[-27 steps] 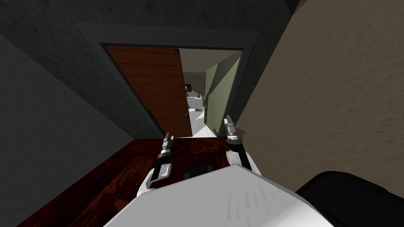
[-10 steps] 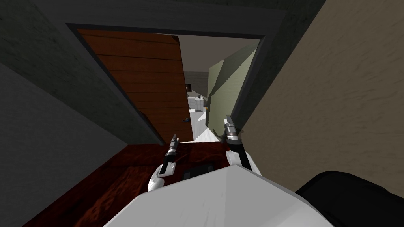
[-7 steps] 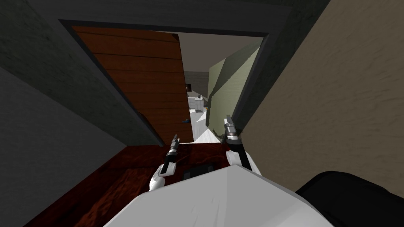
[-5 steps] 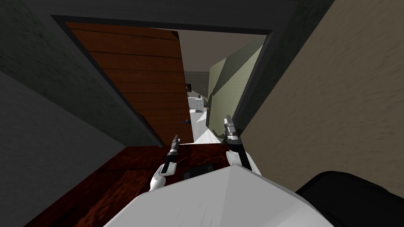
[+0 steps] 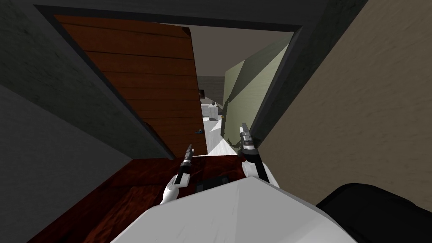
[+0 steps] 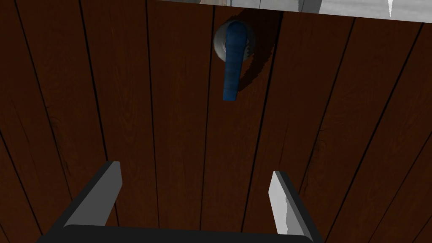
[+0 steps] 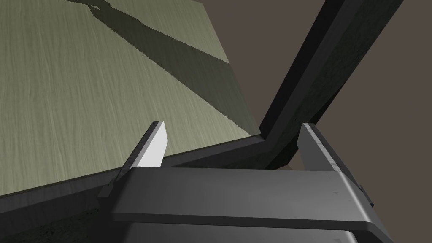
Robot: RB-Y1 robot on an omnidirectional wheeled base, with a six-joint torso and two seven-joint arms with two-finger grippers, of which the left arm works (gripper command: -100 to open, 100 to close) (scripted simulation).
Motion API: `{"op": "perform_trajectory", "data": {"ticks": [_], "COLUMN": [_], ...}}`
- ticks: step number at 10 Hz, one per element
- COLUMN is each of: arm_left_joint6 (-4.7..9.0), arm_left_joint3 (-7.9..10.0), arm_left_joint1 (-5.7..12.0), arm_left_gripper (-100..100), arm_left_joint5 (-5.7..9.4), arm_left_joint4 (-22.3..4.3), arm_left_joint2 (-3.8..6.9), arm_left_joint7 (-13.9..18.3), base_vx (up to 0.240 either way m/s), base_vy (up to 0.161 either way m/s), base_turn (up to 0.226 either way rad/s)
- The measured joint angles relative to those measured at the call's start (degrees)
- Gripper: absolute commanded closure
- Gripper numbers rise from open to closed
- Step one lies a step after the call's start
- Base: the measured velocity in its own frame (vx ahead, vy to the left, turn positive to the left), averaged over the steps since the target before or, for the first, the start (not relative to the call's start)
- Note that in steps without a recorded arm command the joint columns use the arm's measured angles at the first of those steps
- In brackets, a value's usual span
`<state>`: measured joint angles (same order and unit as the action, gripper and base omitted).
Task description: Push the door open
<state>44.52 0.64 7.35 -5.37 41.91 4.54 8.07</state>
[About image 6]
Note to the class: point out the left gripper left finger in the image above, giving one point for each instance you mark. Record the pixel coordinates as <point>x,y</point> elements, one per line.
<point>98,199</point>

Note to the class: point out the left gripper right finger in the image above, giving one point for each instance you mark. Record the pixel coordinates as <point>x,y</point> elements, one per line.
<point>287,206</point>

